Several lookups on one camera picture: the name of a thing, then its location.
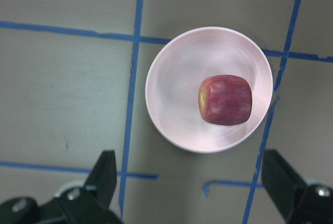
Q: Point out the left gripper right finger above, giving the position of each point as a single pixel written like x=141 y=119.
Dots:
x=296 y=200

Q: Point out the pink plate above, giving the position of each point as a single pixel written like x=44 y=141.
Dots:
x=174 y=77

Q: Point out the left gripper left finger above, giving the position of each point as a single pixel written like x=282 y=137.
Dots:
x=88 y=203

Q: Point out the red apple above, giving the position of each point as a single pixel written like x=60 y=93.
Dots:
x=225 y=100

